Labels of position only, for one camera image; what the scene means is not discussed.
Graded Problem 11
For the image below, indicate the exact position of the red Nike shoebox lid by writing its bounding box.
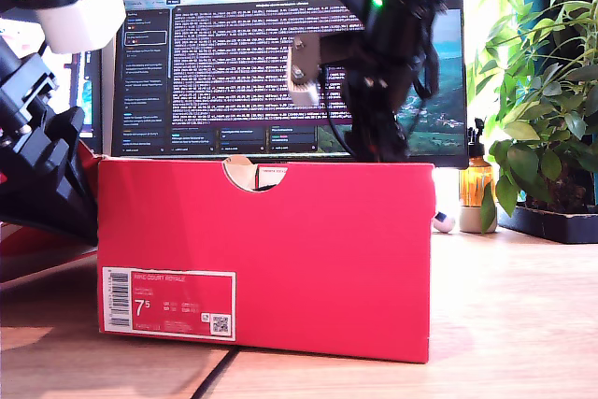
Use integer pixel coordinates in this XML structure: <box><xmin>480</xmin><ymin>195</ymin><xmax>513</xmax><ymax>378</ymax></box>
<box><xmin>0</xmin><ymin>139</ymin><xmax>111</xmax><ymax>283</ymax></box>

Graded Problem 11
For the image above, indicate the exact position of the red Nike shoebox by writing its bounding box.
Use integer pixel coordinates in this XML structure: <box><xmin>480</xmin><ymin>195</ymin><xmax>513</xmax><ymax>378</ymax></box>
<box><xmin>96</xmin><ymin>158</ymin><xmax>437</xmax><ymax>365</ymax></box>

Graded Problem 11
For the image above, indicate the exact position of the small black computer monitor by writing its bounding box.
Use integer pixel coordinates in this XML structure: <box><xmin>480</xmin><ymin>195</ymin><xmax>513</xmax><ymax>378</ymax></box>
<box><xmin>0</xmin><ymin>0</ymin><xmax>104</xmax><ymax>155</ymax></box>

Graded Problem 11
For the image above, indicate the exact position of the beige packing paper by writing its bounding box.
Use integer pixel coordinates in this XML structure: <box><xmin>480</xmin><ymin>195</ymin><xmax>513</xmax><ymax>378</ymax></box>
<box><xmin>221</xmin><ymin>154</ymin><xmax>257</xmax><ymax>193</ymax></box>

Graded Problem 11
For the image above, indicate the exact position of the large black computer monitor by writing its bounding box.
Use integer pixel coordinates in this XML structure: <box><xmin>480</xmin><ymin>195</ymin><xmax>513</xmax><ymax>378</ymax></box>
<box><xmin>110</xmin><ymin>0</ymin><xmax>470</xmax><ymax>170</ymax></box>

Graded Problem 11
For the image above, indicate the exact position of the white handheld controller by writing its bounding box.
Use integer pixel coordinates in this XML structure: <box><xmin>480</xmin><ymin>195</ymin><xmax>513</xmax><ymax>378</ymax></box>
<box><xmin>433</xmin><ymin>211</ymin><xmax>457</xmax><ymax>235</ymax></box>

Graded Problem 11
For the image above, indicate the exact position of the small white pot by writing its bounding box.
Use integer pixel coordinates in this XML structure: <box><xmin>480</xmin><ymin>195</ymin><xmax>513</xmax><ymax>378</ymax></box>
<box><xmin>457</xmin><ymin>206</ymin><xmax>499</xmax><ymax>235</ymax></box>

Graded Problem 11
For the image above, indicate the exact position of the amber pump bottle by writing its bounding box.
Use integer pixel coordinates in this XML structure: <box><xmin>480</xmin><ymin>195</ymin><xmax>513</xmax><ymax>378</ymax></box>
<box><xmin>458</xmin><ymin>117</ymin><xmax>496</xmax><ymax>209</ymax></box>

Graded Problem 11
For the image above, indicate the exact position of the green leafy houseplant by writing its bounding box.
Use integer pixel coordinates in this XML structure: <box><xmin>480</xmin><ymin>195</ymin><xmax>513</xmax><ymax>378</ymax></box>
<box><xmin>466</xmin><ymin>0</ymin><xmax>598</xmax><ymax>218</ymax></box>

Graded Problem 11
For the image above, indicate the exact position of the dark planter tray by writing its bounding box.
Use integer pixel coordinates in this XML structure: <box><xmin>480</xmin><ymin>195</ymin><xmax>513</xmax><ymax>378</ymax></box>
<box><xmin>497</xmin><ymin>205</ymin><xmax>598</xmax><ymax>245</ymax></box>

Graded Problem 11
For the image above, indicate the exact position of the black cable on table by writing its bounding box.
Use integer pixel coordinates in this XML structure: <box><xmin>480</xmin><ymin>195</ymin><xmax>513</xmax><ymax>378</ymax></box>
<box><xmin>191</xmin><ymin>347</ymin><xmax>240</xmax><ymax>399</ymax></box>

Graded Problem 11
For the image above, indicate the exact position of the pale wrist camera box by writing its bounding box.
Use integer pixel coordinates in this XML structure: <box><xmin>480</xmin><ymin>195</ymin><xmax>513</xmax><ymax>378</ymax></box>
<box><xmin>286</xmin><ymin>32</ymin><xmax>370</xmax><ymax>108</ymax></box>

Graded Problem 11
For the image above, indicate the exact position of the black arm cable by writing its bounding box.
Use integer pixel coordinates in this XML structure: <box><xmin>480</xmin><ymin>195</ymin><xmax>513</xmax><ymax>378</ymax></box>
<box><xmin>320</xmin><ymin>66</ymin><xmax>361</xmax><ymax>157</ymax></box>

